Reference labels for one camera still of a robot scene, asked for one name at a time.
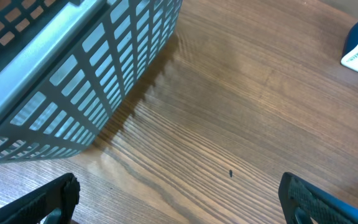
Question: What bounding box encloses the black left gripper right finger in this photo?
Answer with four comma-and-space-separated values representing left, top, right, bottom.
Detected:
278, 172, 358, 224

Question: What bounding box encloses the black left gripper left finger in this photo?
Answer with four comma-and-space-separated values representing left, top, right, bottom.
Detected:
0, 173, 80, 224

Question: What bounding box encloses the grey plastic mesh basket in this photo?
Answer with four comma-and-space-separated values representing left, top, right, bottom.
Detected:
0, 0, 182, 163

